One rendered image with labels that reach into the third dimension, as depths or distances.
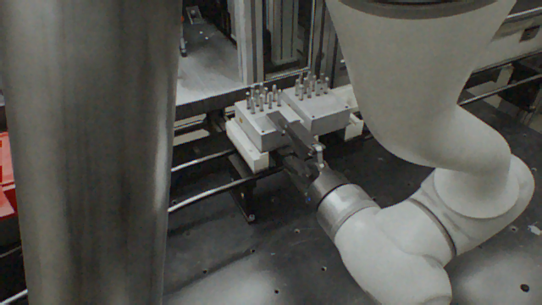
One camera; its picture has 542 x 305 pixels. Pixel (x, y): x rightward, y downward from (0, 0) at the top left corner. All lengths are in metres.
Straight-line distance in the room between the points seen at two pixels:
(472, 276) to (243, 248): 0.47
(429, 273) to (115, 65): 0.45
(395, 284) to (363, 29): 0.41
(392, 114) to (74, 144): 0.18
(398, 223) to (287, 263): 0.34
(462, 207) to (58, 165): 0.47
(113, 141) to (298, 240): 0.69
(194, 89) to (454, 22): 0.79
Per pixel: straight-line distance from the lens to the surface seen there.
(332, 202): 0.62
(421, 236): 0.57
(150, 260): 0.32
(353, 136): 0.92
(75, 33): 0.23
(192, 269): 0.86
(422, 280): 0.55
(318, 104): 0.84
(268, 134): 0.75
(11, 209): 0.74
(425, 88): 0.23
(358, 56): 0.22
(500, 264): 0.97
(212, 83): 0.95
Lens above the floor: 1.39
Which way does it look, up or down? 40 degrees down
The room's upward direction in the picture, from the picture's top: straight up
